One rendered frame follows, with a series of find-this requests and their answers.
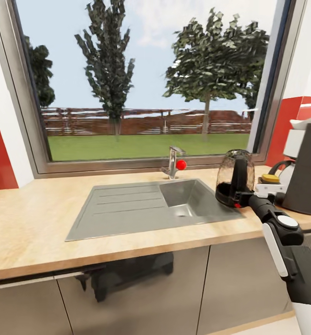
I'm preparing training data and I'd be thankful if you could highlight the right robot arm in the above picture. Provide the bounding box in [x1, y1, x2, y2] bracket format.
[233, 184, 311, 335]

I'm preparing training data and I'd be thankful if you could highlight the electric kettle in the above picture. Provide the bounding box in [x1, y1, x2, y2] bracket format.
[215, 149, 255, 208]

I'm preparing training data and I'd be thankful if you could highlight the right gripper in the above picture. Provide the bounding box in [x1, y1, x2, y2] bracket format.
[233, 187, 276, 213]

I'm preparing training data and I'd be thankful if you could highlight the bottle of coffee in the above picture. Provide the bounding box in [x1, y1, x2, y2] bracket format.
[258, 174, 281, 195]

